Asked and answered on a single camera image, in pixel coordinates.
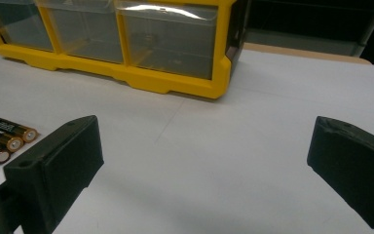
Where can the clear plastic drawer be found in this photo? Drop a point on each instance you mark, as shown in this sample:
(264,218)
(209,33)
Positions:
(84,32)

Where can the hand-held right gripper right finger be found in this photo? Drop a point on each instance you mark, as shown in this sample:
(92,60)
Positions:
(354,162)

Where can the yellow and black drawer organizer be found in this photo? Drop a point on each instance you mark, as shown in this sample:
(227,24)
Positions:
(175,86)

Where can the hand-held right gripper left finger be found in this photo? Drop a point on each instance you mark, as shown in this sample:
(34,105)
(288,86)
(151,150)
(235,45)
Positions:
(58,162)

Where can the group of clear drawers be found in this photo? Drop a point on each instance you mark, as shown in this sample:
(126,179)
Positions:
(168,45)

